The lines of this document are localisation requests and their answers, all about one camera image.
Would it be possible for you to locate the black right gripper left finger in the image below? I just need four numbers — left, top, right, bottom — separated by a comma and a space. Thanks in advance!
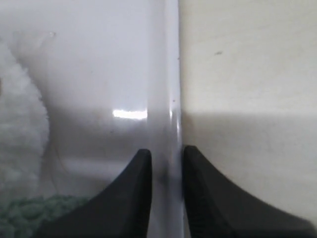
36, 149, 152, 238

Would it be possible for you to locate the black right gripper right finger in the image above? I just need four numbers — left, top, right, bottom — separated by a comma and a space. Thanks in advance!
182, 145, 317, 238

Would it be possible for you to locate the white plush snowman toy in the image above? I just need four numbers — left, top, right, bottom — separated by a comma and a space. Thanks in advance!
0, 41, 50, 200

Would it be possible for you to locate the white plastic tray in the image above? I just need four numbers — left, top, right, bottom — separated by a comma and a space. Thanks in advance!
0, 0, 184, 238

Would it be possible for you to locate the green fleece scarf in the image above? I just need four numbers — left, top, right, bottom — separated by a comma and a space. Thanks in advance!
0, 195, 90, 238

